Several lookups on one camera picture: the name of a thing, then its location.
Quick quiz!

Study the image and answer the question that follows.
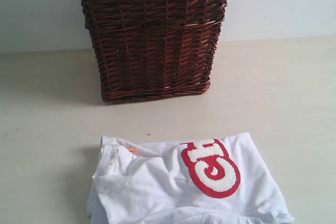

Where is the white t-shirt red lettering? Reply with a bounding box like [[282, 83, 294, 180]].
[[87, 133, 294, 223]]

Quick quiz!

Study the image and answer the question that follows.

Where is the dark brown wicker basket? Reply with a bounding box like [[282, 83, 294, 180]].
[[80, 0, 228, 103]]

